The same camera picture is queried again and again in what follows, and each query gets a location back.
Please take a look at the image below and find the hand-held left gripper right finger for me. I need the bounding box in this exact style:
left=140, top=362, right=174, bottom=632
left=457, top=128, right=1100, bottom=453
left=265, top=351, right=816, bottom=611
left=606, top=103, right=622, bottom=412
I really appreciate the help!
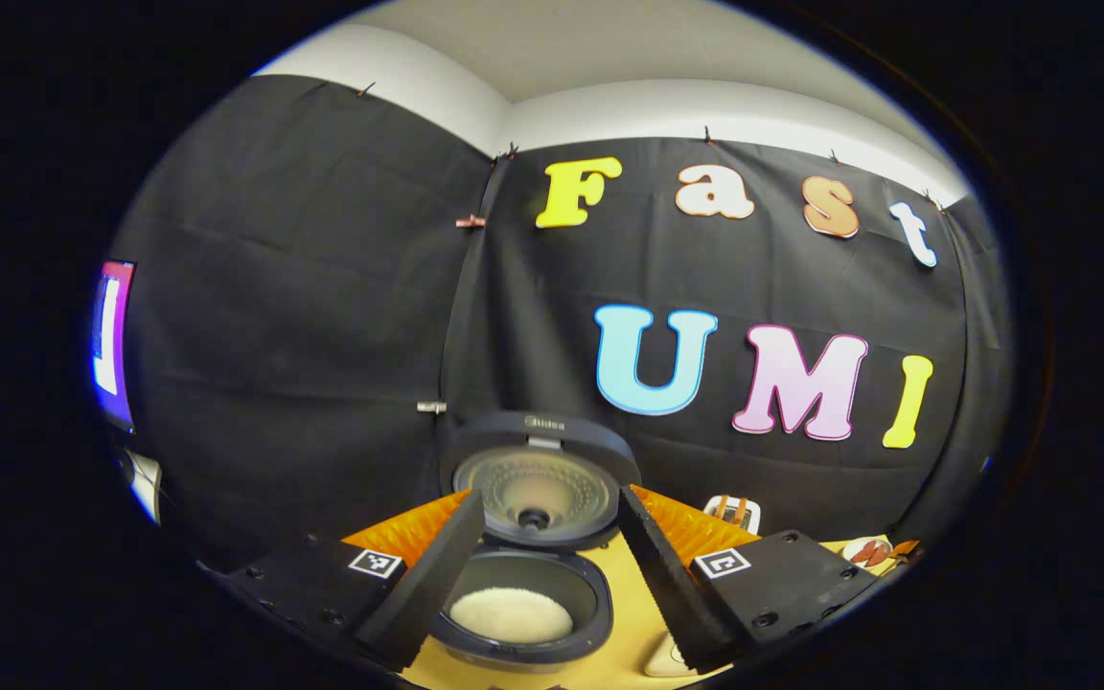
left=617, top=483, right=884, bottom=674

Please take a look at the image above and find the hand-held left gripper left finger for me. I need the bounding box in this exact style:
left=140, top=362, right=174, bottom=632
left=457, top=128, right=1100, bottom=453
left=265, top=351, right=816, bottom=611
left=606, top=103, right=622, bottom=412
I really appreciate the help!
left=226, top=487, right=487, bottom=672

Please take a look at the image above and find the dark grey rice cooker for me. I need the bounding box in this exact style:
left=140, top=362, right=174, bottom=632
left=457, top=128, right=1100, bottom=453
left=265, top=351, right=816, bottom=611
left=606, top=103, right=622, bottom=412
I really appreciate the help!
left=427, top=411, right=642, bottom=672

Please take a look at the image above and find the round white plate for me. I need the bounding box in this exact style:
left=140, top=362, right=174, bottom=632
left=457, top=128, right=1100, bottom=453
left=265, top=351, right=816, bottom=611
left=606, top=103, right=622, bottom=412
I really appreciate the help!
left=842, top=536, right=895, bottom=568

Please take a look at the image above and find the white toaster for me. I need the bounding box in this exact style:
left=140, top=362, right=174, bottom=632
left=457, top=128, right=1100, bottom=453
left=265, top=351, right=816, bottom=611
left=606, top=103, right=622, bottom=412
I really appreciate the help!
left=703, top=494, right=762, bottom=536

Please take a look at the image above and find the glowing monitor screen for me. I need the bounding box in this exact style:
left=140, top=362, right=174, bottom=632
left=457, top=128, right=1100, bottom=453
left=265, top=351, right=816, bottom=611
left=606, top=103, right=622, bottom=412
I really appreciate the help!
left=92, top=260, right=137, bottom=432

